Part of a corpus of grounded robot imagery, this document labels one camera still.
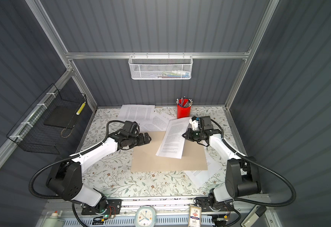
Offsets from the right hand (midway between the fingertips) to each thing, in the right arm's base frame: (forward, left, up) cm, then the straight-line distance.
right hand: (185, 136), depth 87 cm
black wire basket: (-12, +74, +22) cm, 78 cm away
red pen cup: (+28, -1, -3) cm, 28 cm away
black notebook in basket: (+3, +70, +16) cm, 72 cm away
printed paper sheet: (+30, +35, -11) cm, 48 cm away
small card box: (-41, -3, -11) cm, 42 cm away
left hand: (-2, +24, -2) cm, 25 cm away
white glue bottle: (-43, +63, -4) cm, 77 cm away
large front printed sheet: (-22, -9, -13) cm, 27 cm away
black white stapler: (-39, -32, -9) cm, 51 cm away
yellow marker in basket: (+9, +61, +17) cm, 64 cm away
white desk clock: (-41, +21, -9) cm, 47 cm away
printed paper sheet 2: (-3, +8, -5) cm, 10 cm away
